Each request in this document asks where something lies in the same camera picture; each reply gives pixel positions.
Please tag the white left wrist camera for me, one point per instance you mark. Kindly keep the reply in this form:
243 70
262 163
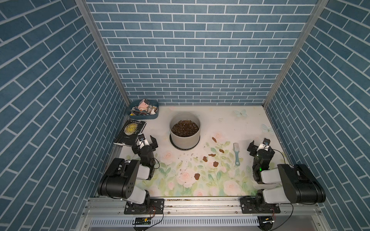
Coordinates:
142 141

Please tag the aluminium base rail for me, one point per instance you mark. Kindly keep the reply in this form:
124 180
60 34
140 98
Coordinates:
98 207

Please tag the aluminium corner post right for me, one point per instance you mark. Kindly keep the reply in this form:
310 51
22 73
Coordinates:
307 28

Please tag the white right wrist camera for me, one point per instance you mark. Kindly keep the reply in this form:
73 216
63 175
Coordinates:
266 144

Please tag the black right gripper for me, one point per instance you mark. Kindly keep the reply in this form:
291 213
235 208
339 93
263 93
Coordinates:
254 148

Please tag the aluminium corner post left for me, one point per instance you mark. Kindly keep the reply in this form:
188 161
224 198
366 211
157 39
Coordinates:
89 20

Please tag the left green circuit board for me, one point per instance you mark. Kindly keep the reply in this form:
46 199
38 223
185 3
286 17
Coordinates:
142 221

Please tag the black book gold cover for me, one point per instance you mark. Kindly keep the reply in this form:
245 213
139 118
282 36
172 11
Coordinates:
129 133

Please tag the white vent grille strip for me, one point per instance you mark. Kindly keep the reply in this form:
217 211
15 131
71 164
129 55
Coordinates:
129 222

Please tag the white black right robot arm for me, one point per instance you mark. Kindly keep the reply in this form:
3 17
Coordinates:
296 183

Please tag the aluminium corner post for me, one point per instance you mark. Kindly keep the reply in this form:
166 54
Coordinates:
89 20
307 28

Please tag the teal toothbrush white bristles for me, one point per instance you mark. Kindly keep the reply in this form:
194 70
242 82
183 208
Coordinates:
236 149

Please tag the teal tray with clutter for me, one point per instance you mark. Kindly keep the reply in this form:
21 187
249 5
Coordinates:
143 109

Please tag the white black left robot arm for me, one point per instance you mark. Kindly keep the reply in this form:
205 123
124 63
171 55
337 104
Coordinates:
216 171

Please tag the white ceramic pot with soil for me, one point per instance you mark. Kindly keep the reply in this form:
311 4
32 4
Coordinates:
185 125

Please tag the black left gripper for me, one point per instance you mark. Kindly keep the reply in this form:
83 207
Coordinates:
153 145

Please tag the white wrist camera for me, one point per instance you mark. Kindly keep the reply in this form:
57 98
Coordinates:
142 141
266 144

